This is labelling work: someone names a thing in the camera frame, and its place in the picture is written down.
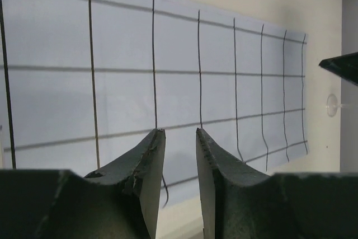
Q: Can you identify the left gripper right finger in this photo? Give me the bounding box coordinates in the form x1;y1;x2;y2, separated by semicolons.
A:
196;129;357;238

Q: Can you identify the blue checkered cloth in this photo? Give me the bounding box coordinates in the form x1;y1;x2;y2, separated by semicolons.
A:
1;0;309;205

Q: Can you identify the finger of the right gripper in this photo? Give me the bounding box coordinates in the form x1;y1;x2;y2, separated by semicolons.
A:
319;52;358;86

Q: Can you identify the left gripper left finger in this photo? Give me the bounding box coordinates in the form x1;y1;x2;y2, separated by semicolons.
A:
1;129;166;238

